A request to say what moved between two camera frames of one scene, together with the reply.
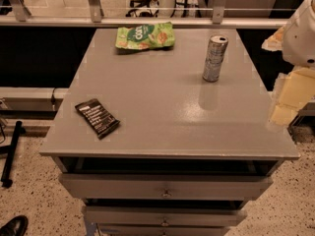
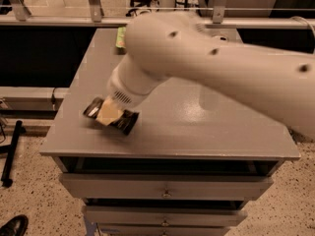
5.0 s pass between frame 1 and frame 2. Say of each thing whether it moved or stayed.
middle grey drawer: stayed
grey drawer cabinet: stayed
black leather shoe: stayed
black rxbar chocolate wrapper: moved
